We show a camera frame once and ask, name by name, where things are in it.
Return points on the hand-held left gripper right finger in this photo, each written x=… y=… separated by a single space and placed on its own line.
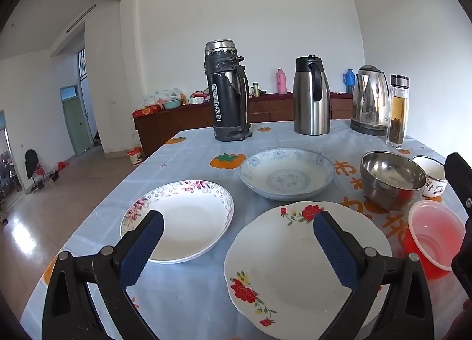
x=333 y=248

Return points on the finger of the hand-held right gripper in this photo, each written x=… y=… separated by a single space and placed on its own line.
x=464 y=262
x=459 y=181

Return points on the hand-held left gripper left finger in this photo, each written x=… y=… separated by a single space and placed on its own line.
x=142 y=248

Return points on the white enamel bowl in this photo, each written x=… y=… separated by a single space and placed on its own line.
x=433 y=172

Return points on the red floral white plate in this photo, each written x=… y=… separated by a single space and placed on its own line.
x=287 y=273

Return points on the pink floral white plate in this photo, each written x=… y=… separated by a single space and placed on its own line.
x=195 y=222

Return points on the stainless steel bowl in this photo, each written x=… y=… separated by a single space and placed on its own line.
x=387 y=192

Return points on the blue patterned white plate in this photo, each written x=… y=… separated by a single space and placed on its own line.
x=287 y=177

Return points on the persimmon print tablecloth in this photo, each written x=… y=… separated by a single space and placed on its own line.
x=191 y=295

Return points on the glass tea bottle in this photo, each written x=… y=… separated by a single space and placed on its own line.
x=397 y=119

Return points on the white bucket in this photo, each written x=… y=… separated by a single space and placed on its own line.
x=135 y=157

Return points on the red bag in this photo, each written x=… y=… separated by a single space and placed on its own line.
x=62 y=165

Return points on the steel electric kettle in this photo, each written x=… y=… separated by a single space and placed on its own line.
x=368 y=104

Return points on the dark wooden cabinet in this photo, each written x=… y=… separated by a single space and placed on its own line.
x=177 y=119

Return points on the black chair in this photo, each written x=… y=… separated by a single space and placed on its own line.
x=31 y=163

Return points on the green door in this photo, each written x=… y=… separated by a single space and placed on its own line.
x=75 y=122

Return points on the teal basin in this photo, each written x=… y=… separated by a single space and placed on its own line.
x=172 y=104

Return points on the blue thermos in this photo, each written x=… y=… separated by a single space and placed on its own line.
x=349 y=82

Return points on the mesh food cover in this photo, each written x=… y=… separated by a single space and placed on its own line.
x=158 y=96

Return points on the black thermos flask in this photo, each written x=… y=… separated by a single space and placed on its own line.
x=221 y=104

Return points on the pink thermos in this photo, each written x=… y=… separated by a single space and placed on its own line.
x=282 y=84

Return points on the small olive bottle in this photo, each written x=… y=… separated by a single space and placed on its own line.
x=255 y=90

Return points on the fluorescent tube light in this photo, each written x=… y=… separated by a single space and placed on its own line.
x=81 y=18

